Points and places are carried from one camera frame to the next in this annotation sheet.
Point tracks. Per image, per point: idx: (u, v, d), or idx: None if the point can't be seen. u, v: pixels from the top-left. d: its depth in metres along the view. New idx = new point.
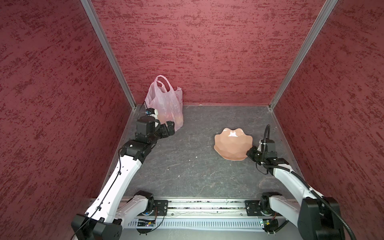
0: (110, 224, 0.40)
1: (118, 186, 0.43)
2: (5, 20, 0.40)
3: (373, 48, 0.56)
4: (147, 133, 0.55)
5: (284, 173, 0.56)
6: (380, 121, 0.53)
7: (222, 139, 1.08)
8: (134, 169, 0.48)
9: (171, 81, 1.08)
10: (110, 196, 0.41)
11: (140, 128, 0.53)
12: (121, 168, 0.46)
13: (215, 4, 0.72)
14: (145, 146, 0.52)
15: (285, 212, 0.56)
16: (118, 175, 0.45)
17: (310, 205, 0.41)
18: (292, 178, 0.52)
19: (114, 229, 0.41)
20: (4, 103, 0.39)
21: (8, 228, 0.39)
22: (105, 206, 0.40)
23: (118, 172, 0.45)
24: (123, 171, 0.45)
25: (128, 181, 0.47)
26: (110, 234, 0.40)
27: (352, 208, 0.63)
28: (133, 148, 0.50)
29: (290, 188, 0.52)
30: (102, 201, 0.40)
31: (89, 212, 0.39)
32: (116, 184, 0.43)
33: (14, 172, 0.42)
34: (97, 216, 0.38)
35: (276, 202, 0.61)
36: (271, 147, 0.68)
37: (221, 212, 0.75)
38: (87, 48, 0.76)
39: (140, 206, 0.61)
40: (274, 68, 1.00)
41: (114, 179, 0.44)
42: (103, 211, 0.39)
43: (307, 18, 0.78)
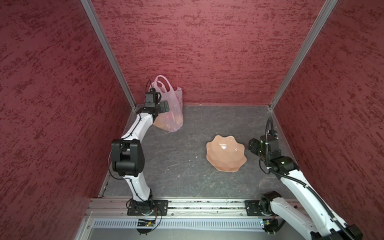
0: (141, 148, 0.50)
1: (141, 125, 0.58)
2: (5, 20, 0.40)
3: (373, 48, 0.56)
4: (154, 102, 0.72)
5: (296, 185, 0.49)
6: (380, 121, 0.53)
7: (213, 146, 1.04)
8: (151, 120, 0.65)
9: (171, 81, 1.08)
10: (137, 129, 0.56)
11: (147, 98, 0.71)
12: (141, 116, 0.63)
13: (215, 4, 0.72)
14: (154, 109, 0.69)
15: (288, 218, 0.56)
16: (140, 119, 0.61)
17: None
18: (306, 194, 0.46)
19: (141, 156, 0.53)
20: (4, 103, 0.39)
21: (8, 229, 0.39)
22: (134, 134, 0.54)
23: (139, 118, 0.62)
24: (144, 118, 0.62)
25: (146, 128, 0.62)
26: (140, 156, 0.51)
27: (353, 208, 0.63)
28: (145, 110, 0.67)
29: (303, 204, 0.47)
30: (131, 132, 0.54)
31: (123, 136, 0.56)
32: (139, 123, 0.59)
33: (14, 172, 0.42)
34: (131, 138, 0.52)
35: (279, 208, 0.60)
36: (274, 146, 0.58)
37: (221, 212, 0.75)
38: (88, 48, 0.76)
39: (146, 188, 0.65)
40: (274, 68, 1.00)
41: (137, 122, 0.59)
42: (134, 135, 0.53)
43: (307, 18, 0.78)
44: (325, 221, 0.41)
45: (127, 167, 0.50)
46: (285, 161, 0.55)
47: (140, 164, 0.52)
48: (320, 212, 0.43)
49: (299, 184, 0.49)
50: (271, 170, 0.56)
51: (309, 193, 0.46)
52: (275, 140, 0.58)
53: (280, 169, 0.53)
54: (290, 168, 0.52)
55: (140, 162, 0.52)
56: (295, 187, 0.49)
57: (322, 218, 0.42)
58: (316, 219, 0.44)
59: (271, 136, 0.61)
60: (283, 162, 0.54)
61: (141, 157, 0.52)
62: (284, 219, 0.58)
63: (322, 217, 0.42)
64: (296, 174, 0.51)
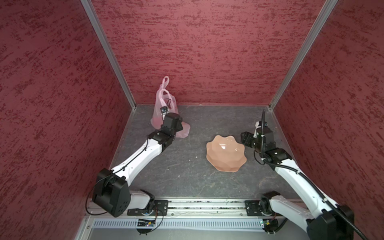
0: (125, 190, 0.43)
1: (141, 159, 0.49)
2: (5, 20, 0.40)
3: (373, 48, 0.56)
4: (171, 128, 0.64)
5: (289, 173, 0.50)
6: (380, 121, 0.53)
7: (213, 147, 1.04)
8: (157, 152, 0.56)
9: (171, 81, 1.08)
10: (133, 164, 0.47)
11: (165, 122, 0.62)
12: (147, 146, 0.54)
13: (215, 4, 0.72)
14: (168, 137, 0.60)
15: (287, 213, 0.56)
16: (143, 150, 0.52)
17: (327, 221, 0.38)
18: (299, 180, 0.48)
19: (124, 197, 0.43)
20: (4, 103, 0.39)
21: (8, 229, 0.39)
22: (127, 169, 0.45)
23: (143, 148, 0.53)
24: (148, 149, 0.53)
25: (147, 160, 0.52)
26: (122, 199, 0.43)
27: (352, 208, 0.63)
28: (159, 137, 0.59)
29: (298, 190, 0.48)
30: (125, 165, 0.46)
31: (114, 169, 0.45)
32: (139, 156, 0.50)
33: (14, 172, 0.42)
34: (120, 174, 0.44)
35: (277, 204, 0.61)
36: (269, 138, 0.60)
37: (221, 212, 0.75)
38: (87, 48, 0.76)
39: (143, 198, 0.61)
40: (274, 68, 1.00)
41: (139, 153, 0.51)
42: (126, 171, 0.45)
43: (307, 18, 0.78)
44: (317, 202, 0.42)
45: (107, 203, 0.43)
46: (278, 151, 0.57)
47: (119, 207, 0.43)
48: (312, 195, 0.44)
49: (292, 171, 0.50)
50: (265, 160, 0.58)
51: (301, 178, 0.48)
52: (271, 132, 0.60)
53: (273, 159, 0.55)
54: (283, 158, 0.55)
55: (119, 205, 0.42)
56: (288, 175, 0.51)
57: (314, 200, 0.43)
58: (309, 203, 0.45)
59: (267, 129, 0.62)
60: (277, 152, 0.57)
61: (120, 202, 0.42)
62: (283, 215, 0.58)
63: (314, 199, 0.43)
64: (288, 162, 0.53)
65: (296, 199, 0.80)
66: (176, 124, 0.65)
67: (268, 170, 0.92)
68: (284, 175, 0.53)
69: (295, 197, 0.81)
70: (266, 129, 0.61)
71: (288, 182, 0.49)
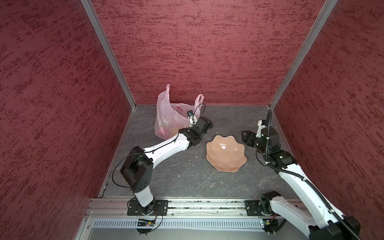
0: (149, 172, 0.46)
1: (169, 148, 0.53)
2: (5, 20, 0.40)
3: (373, 48, 0.56)
4: (203, 129, 0.67)
5: (294, 179, 0.49)
6: (380, 121, 0.53)
7: (213, 147, 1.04)
8: (183, 147, 0.58)
9: (171, 81, 1.08)
10: (161, 150, 0.51)
11: (199, 121, 0.66)
12: (177, 138, 0.57)
13: (215, 4, 0.72)
14: (196, 136, 0.61)
15: (288, 216, 0.56)
16: (173, 142, 0.55)
17: (333, 233, 0.37)
18: (304, 187, 0.46)
19: (146, 179, 0.47)
20: (4, 103, 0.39)
21: (8, 229, 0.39)
22: (156, 153, 0.49)
23: (173, 140, 0.56)
24: (177, 142, 0.56)
25: (174, 153, 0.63)
26: (145, 178, 0.46)
27: (352, 208, 0.63)
28: (189, 134, 0.61)
29: (301, 196, 0.47)
30: (154, 149, 0.50)
31: (147, 149, 0.49)
32: (168, 145, 0.53)
33: (14, 172, 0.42)
34: (148, 155, 0.48)
35: (279, 206, 0.60)
36: (274, 141, 0.57)
37: (221, 212, 0.75)
38: (87, 48, 0.76)
39: (147, 198, 0.62)
40: (274, 68, 1.00)
41: (168, 142, 0.54)
42: (154, 154, 0.49)
43: (307, 18, 0.78)
44: (323, 213, 0.41)
45: (131, 178, 0.47)
46: (283, 155, 0.55)
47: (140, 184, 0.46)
48: (318, 205, 0.43)
49: (298, 178, 0.49)
50: (269, 164, 0.56)
51: (306, 185, 0.47)
52: (277, 134, 0.56)
53: (278, 164, 0.53)
54: (288, 162, 0.53)
55: (141, 183, 0.46)
56: (293, 180, 0.49)
57: (320, 210, 0.42)
58: (314, 211, 0.44)
59: (272, 130, 0.59)
60: (282, 156, 0.55)
61: (142, 180, 0.46)
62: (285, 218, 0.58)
63: (320, 209, 0.42)
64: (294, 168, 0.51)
65: (296, 199, 0.80)
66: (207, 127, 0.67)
67: (268, 170, 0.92)
68: (288, 180, 0.51)
69: (295, 197, 0.81)
70: (272, 131, 0.58)
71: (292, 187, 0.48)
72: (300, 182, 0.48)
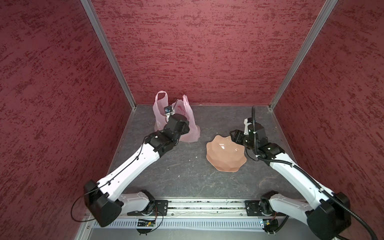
0: (110, 206, 0.40)
1: (131, 170, 0.44)
2: (5, 20, 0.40)
3: (373, 48, 0.56)
4: (174, 131, 0.55)
5: (284, 167, 0.51)
6: (380, 121, 0.53)
7: (213, 147, 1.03)
8: (152, 159, 0.49)
9: (171, 81, 1.08)
10: (120, 176, 0.43)
11: (169, 124, 0.54)
12: (140, 154, 0.47)
13: (215, 4, 0.72)
14: (168, 141, 0.51)
15: (288, 210, 0.56)
16: (135, 160, 0.46)
17: (326, 211, 0.38)
18: (294, 173, 0.48)
19: (112, 210, 0.42)
20: (4, 103, 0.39)
21: (8, 229, 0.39)
22: (114, 182, 0.41)
23: (136, 157, 0.47)
24: (141, 158, 0.47)
25: (142, 169, 0.48)
26: (109, 212, 0.41)
27: (352, 208, 0.63)
28: (158, 140, 0.51)
29: (293, 182, 0.49)
30: (113, 178, 0.42)
31: (100, 183, 0.41)
32: (130, 166, 0.45)
33: (14, 172, 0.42)
34: (104, 190, 0.40)
35: (278, 203, 0.60)
36: (261, 134, 0.60)
37: (221, 212, 0.75)
38: (88, 48, 0.76)
39: (141, 204, 0.61)
40: (274, 68, 1.00)
41: (130, 162, 0.45)
42: (111, 186, 0.41)
43: (307, 18, 0.78)
44: (315, 193, 0.43)
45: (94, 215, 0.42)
46: (271, 147, 0.57)
47: (106, 218, 0.41)
48: (309, 187, 0.44)
49: (287, 165, 0.51)
50: (260, 156, 0.57)
51: (296, 170, 0.49)
52: (263, 128, 0.60)
53: (267, 155, 0.55)
54: (276, 153, 0.55)
55: (106, 218, 0.41)
56: (283, 168, 0.51)
57: (311, 191, 0.43)
58: (306, 193, 0.45)
59: (258, 125, 0.61)
60: (270, 147, 0.57)
61: (107, 213, 0.41)
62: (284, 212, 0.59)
63: (311, 190, 0.44)
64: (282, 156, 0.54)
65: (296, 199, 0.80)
66: (180, 128, 0.56)
67: (268, 170, 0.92)
68: (279, 169, 0.53)
69: (295, 197, 0.81)
70: (257, 126, 0.61)
71: (283, 175, 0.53)
72: (289, 168, 0.50)
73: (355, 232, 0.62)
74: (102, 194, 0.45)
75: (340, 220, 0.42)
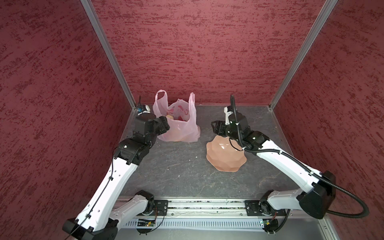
0: (100, 235, 0.38)
1: (109, 193, 0.40)
2: (5, 20, 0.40)
3: (373, 48, 0.56)
4: (145, 132, 0.49)
5: (272, 155, 0.49)
6: (380, 121, 0.53)
7: (213, 147, 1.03)
8: (129, 172, 0.44)
9: (171, 81, 1.08)
10: (99, 204, 0.39)
11: (138, 127, 0.48)
12: (113, 172, 0.42)
13: (215, 4, 0.72)
14: (141, 146, 0.46)
15: (284, 203, 0.57)
16: (110, 181, 0.41)
17: (319, 194, 0.39)
18: (282, 159, 0.48)
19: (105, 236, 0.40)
20: (4, 103, 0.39)
21: (8, 229, 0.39)
22: (94, 213, 0.38)
23: (109, 177, 0.42)
24: (115, 177, 0.42)
25: (122, 185, 0.44)
26: (103, 238, 0.39)
27: (352, 208, 0.63)
28: (129, 148, 0.45)
29: (283, 169, 0.49)
30: (92, 208, 0.38)
31: (79, 219, 0.37)
32: (107, 189, 0.40)
33: (14, 172, 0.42)
34: (86, 225, 0.37)
35: (274, 199, 0.61)
36: (244, 124, 0.56)
37: (221, 212, 0.75)
38: (87, 48, 0.76)
39: (139, 207, 0.60)
40: (274, 68, 1.00)
41: (105, 185, 0.41)
42: (92, 218, 0.37)
43: (307, 18, 0.78)
44: (306, 177, 0.43)
45: None
46: (256, 136, 0.55)
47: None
48: (300, 171, 0.44)
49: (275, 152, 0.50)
50: (246, 148, 0.55)
51: (284, 156, 0.48)
52: (244, 117, 0.56)
53: (253, 146, 0.53)
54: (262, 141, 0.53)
55: None
56: (271, 156, 0.50)
57: (302, 175, 0.44)
58: (297, 178, 0.45)
59: (240, 115, 0.57)
60: (255, 137, 0.55)
61: (105, 237, 0.40)
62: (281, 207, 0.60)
63: (302, 175, 0.44)
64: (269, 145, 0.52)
65: None
66: (152, 127, 0.50)
67: (268, 170, 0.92)
68: (267, 157, 0.51)
69: None
70: (238, 116, 0.57)
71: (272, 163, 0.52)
72: (277, 155, 0.49)
73: (354, 232, 0.62)
74: (86, 230, 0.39)
75: (330, 197, 0.44)
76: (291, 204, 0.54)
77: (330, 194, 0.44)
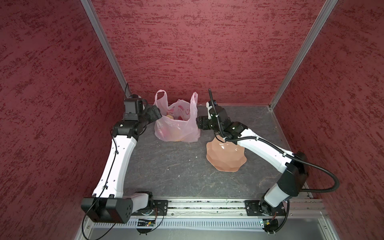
0: (122, 201, 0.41)
1: (119, 164, 0.43)
2: (5, 20, 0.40)
3: (373, 48, 0.56)
4: (137, 112, 0.54)
5: (250, 143, 0.53)
6: (380, 121, 0.53)
7: (213, 147, 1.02)
8: (132, 146, 0.48)
9: (171, 81, 1.08)
10: (113, 175, 0.41)
11: (128, 108, 0.52)
12: (117, 147, 0.45)
13: (215, 4, 0.72)
14: (136, 123, 0.50)
15: (277, 196, 0.58)
16: (117, 154, 0.44)
17: (293, 173, 0.42)
18: (259, 144, 0.51)
19: (126, 204, 0.43)
20: (4, 103, 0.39)
21: (8, 228, 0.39)
22: (111, 184, 0.40)
23: (115, 151, 0.45)
24: (121, 150, 0.45)
25: (129, 158, 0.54)
26: (125, 206, 0.42)
27: (352, 208, 0.63)
28: (125, 127, 0.49)
29: (261, 154, 0.52)
30: (106, 181, 0.40)
31: (96, 193, 0.39)
32: (116, 162, 0.43)
33: (14, 172, 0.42)
34: (105, 195, 0.39)
35: (269, 197, 0.63)
36: (223, 116, 0.59)
37: (221, 212, 0.75)
38: (87, 48, 0.76)
39: (143, 199, 0.63)
40: (274, 68, 1.00)
41: (112, 159, 0.43)
42: (110, 188, 0.40)
43: (307, 18, 0.78)
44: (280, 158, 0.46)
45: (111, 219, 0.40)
46: (235, 125, 0.58)
47: (126, 213, 0.43)
48: (275, 154, 0.47)
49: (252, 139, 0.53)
50: (227, 138, 0.58)
51: (261, 141, 0.51)
52: (222, 110, 0.58)
53: (233, 135, 0.56)
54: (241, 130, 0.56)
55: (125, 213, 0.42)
56: (250, 143, 0.53)
57: (277, 157, 0.47)
58: (273, 161, 0.49)
59: (218, 108, 0.60)
60: (234, 127, 0.57)
61: (126, 204, 0.43)
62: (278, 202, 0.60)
63: (276, 157, 0.47)
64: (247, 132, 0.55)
65: (296, 199, 0.81)
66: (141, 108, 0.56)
67: (268, 170, 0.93)
68: (246, 145, 0.55)
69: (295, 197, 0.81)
70: (218, 109, 0.59)
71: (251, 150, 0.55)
72: (255, 142, 0.52)
73: (354, 232, 0.62)
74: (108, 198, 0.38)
75: (303, 176, 0.47)
76: (280, 194, 0.56)
77: (303, 173, 0.48)
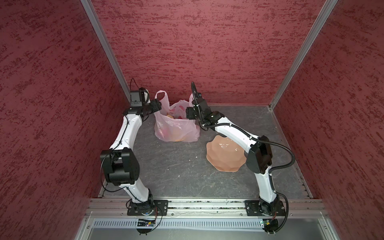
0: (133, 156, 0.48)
1: (130, 130, 0.54)
2: (5, 20, 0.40)
3: (373, 48, 0.56)
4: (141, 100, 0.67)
5: (224, 128, 0.61)
6: (380, 121, 0.53)
7: (213, 146, 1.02)
8: (140, 122, 0.61)
9: (171, 81, 1.08)
10: (126, 136, 0.52)
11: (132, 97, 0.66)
12: (128, 119, 0.58)
13: (215, 4, 0.72)
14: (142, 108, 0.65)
15: (261, 185, 0.62)
16: (128, 123, 0.56)
17: (254, 152, 0.51)
18: (232, 130, 0.59)
19: (135, 162, 0.50)
20: (4, 103, 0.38)
21: (8, 228, 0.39)
22: (124, 141, 0.50)
23: (127, 121, 0.57)
24: (131, 121, 0.57)
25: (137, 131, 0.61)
26: (134, 162, 0.49)
27: (352, 208, 0.63)
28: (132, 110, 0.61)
29: (233, 139, 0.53)
30: (120, 140, 0.50)
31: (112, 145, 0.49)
32: (127, 129, 0.54)
33: (14, 172, 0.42)
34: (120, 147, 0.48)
35: (264, 192, 0.64)
36: (204, 105, 0.68)
37: (221, 212, 0.75)
38: (88, 48, 0.76)
39: (144, 191, 0.64)
40: (274, 68, 1.00)
41: (124, 127, 0.55)
42: (124, 144, 0.49)
43: (307, 18, 0.77)
44: (247, 141, 0.54)
45: (121, 175, 0.48)
46: (214, 114, 0.66)
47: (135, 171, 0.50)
48: (243, 137, 0.56)
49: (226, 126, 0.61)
50: (206, 125, 0.66)
51: (234, 127, 0.59)
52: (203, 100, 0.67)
53: (212, 122, 0.64)
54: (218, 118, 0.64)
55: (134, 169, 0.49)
56: (224, 130, 0.62)
57: (245, 140, 0.55)
58: (242, 145, 0.57)
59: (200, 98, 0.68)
60: (213, 115, 0.65)
61: (135, 163, 0.50)
62: (266, 192, 0.63)
63: (244, 140, 0.55)
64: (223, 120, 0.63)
65: (296, 199, 0.81)
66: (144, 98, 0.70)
67: None
68: (222, 132, 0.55)
69: (295, 197, 0.81)
70: (200, 99, 0.67)
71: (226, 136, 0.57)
72: (229, 128, 0.60)
73: (355, 232, 0.62)
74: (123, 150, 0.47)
75: (265, 157, 0.56)
76: (265, 184, 0.60)
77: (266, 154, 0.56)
